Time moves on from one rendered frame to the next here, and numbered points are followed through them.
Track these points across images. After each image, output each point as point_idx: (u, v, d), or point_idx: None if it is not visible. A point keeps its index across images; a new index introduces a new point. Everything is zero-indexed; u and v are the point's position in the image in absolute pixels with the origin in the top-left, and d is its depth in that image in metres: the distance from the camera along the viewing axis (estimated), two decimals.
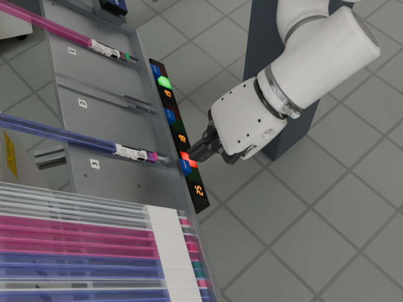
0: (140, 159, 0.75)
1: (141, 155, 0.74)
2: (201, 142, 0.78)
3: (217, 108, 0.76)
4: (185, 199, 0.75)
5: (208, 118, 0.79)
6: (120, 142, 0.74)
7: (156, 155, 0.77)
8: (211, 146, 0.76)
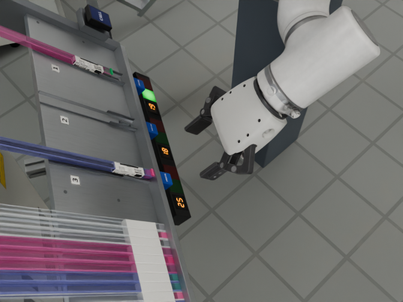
0: (137, 175, 0.79)
1: (139, 172, 0.79)
2: (199, 119, 0.79)
3: (217, 108, 0.76)
4: (164, 213, 0.77)
5: (210, 93, 0.80)
6: (102, 157, 0.77)
7: (153, 171, 0.81)
8: (223, 162, 0.74)
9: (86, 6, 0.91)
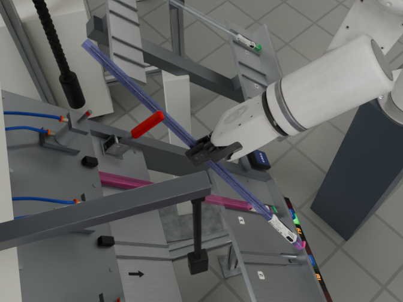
0: (289, 238, 0.84)
1: (291, 235, 0.83)
2: None
3: None
4: None
5: (214, 160, 0.74)
6: None
7: (305, 244, 0.84)
8: None
9: None
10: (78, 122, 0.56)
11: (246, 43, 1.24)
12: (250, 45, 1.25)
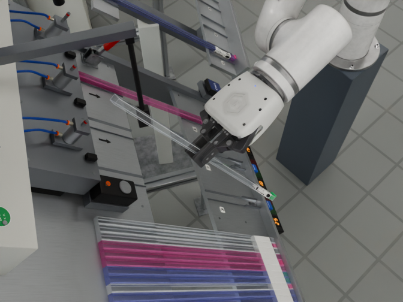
0: (226, 57, 1.39)
1: (228, 54, 1.38)
2: (214, 151, 0.80)
3: None
4: (273, 230, 1.13)
5: (236, 151, 0.77)
6: (231, 192, 1.12)
7: (235, 56, 1.40)
8: (211, 135, 0.82)
9: (205, 79, 1.26)
10: (60, 21, 0.81)
11: (263, 192, 0.98)
12: (267, 194, 0.99)
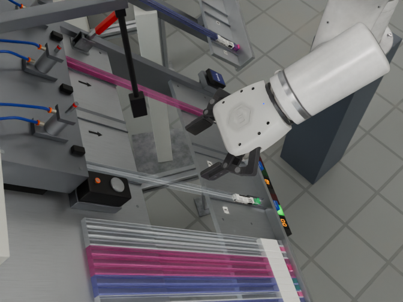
0: (229, 46, 1.29)
1: (231, 44, 1.29)
2: None
3: None
4: (281, 232, 1.04)
5: (247, 175, 0.74)
6: (235, 190, 1.03)
7: (239, 46, 1.31)
8: None
9: (207, 70, 1.17)
10: None
11: (243, 202, 1.02)
12: (248, 202, 1.03)
